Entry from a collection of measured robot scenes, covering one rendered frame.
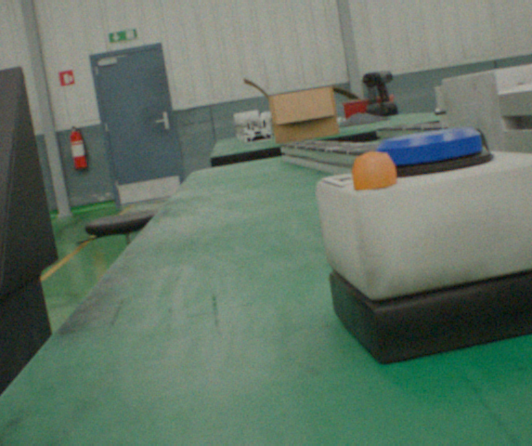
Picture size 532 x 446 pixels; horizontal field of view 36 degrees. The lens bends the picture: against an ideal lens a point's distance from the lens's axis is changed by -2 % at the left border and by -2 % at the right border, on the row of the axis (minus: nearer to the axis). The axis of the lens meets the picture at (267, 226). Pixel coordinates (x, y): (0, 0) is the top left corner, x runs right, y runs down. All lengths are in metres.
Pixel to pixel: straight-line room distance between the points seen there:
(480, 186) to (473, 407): 0.08
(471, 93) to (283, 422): 0.29
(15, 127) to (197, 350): 0.36
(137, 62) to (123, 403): 11.20
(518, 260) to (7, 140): 0.45
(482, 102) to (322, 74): 11.01
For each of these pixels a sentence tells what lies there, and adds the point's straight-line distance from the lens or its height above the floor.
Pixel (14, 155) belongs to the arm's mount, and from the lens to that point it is 0.65.
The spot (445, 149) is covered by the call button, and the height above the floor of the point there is 0.85.
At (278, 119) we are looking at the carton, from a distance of 2.56.
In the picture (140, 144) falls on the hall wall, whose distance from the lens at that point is 11.45.
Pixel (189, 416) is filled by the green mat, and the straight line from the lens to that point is 0.27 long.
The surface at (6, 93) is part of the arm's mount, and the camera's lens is 0.69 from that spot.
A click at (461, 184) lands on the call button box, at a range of 0.28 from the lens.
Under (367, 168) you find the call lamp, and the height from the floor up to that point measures 0.85.
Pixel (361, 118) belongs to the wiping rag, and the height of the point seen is 0.80.
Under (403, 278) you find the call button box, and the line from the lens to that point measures 0.28.
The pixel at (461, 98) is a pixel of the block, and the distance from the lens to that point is 0.51.
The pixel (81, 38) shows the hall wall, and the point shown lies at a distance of 11.64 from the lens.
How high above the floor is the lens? 0.87
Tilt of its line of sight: 7 degrees down
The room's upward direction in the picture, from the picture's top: 9 degrees counter-clockwise
